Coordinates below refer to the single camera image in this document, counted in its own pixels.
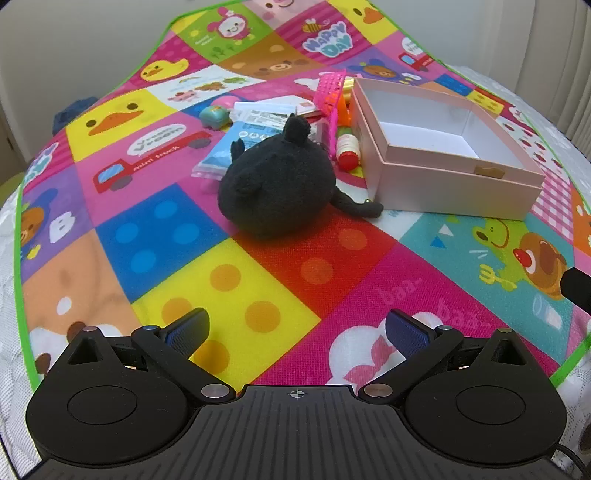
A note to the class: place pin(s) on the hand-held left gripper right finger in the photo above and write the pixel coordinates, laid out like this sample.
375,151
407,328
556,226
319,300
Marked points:
407,334

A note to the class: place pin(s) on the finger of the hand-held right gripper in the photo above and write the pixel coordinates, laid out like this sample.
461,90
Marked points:
577,286

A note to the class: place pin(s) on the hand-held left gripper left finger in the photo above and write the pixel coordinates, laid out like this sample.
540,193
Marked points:
187,333

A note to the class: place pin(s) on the pink cardboard box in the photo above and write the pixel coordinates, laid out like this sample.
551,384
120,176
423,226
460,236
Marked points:
438,189

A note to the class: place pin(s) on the black plush toy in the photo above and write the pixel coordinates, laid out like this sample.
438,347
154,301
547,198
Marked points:
277,184

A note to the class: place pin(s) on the blue plastic packet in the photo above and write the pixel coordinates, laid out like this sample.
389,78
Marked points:
221,152

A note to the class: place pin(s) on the small white red-capped bottle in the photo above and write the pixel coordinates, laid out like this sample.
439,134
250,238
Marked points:
347,150

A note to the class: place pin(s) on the small teal toy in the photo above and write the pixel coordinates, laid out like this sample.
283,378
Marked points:
214,117

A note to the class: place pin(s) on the white tissue packet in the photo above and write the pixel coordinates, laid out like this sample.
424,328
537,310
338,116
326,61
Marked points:
258,115

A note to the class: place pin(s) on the orange plastic toy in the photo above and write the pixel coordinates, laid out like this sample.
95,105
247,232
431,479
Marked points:
345,110

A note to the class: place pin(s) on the pink hair brush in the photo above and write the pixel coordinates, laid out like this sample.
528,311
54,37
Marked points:
330,92

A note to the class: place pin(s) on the colourful cartoon play mat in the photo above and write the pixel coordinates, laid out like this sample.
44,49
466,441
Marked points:
184,230

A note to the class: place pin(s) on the beige curtain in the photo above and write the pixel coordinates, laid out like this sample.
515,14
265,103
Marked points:
579,92

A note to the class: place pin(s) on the dark blue cloth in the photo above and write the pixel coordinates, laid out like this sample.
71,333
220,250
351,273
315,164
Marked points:
69,115

